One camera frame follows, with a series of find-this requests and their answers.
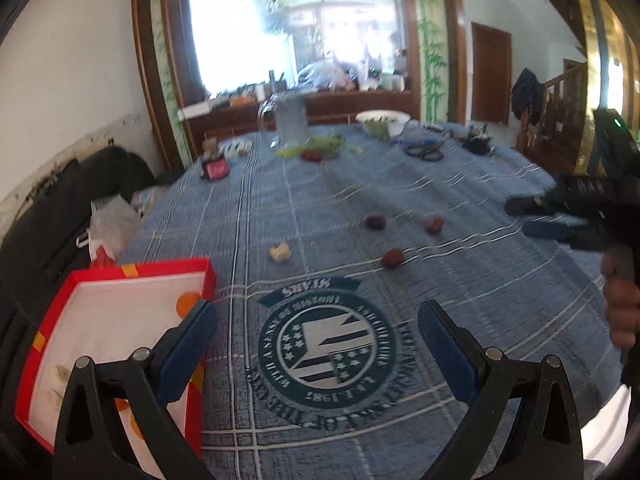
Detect black pot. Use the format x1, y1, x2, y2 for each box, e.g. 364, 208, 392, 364
462, 127, 496, 156

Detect golden framed panel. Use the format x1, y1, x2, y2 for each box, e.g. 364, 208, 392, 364
570, 0, 640, 176

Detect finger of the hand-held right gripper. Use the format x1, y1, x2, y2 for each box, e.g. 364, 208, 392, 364
522, 220, 608, 252
505, 196, 558, 217

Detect dark blue jacket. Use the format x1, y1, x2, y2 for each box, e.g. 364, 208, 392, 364
510, 67, 543, 126

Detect blue plaid tablecloth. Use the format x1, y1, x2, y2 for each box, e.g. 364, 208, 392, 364
107, 120, 631, 480

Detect large orange kumquat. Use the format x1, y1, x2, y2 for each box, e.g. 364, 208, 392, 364
127, 412, 148, 443

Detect clear plastic bag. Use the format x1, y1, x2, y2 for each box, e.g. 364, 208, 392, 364
87, 195, 143, 263

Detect person's right hand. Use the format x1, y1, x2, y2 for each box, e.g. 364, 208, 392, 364
601, 255, 640, 351

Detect wooden counter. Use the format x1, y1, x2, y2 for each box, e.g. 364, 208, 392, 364
180, 90, 421, 136

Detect red cardboard box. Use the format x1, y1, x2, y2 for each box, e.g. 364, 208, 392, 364
15, 257, 218, 458

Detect black handled scissors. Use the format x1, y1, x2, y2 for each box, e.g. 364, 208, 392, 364
405, 144, 446, 162

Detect bamboo wall painting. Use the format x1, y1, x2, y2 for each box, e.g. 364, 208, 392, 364
412, 0, 451, 123

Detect brown wooden door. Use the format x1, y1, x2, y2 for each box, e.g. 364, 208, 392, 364
470, 22, 513, 126

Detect clear glass cup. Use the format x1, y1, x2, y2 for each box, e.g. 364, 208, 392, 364
272, 94, 308, 143

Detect white bowl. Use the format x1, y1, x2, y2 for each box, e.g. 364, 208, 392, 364
356, 110, 411, 136

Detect small orange kumquat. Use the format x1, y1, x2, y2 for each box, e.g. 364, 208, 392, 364
175, 291, 203, 318

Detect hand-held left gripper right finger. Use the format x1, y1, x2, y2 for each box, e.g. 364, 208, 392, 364
417, 300, 586, 480

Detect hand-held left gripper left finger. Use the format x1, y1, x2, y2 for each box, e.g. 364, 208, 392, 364
52, 299, 219, 480

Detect wooden stair railing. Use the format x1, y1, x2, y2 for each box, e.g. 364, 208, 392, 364
517, 62, 588, 171

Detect black padded furniture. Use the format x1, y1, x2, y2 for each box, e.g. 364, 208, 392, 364
0, 147, 156, 461

